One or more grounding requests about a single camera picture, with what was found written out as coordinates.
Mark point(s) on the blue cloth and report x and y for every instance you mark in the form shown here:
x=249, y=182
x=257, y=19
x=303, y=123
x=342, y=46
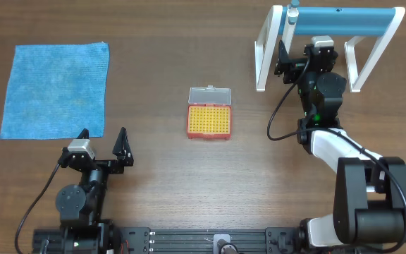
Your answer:
x=55, y=91

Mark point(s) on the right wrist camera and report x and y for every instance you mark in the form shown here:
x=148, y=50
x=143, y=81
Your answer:
x=322, y=41

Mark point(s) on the mounting rail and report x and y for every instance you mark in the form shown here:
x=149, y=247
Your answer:
x=189, y=240

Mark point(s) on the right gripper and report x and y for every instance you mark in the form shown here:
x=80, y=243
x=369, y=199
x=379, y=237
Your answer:
x=321, y=60

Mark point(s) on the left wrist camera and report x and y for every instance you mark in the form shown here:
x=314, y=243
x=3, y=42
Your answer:
x=81, y=148

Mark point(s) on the white pipette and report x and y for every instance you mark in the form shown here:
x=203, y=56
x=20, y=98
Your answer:
x=292, y=16

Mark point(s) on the red and yellow tip box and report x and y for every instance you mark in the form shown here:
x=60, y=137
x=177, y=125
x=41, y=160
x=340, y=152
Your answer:
x=209, y=120

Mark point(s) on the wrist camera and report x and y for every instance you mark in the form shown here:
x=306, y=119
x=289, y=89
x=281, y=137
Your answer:
x=322, y=41
x=81, y=148

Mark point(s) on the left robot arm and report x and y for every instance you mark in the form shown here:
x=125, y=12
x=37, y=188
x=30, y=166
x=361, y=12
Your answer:
x=70, y=202

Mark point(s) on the white and blue stand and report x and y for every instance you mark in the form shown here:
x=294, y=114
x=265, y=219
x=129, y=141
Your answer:
x=340, y=22

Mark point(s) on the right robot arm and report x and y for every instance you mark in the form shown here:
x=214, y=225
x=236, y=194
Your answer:
x=330, y=95

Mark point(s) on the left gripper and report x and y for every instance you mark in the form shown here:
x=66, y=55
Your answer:
x=108, y=166

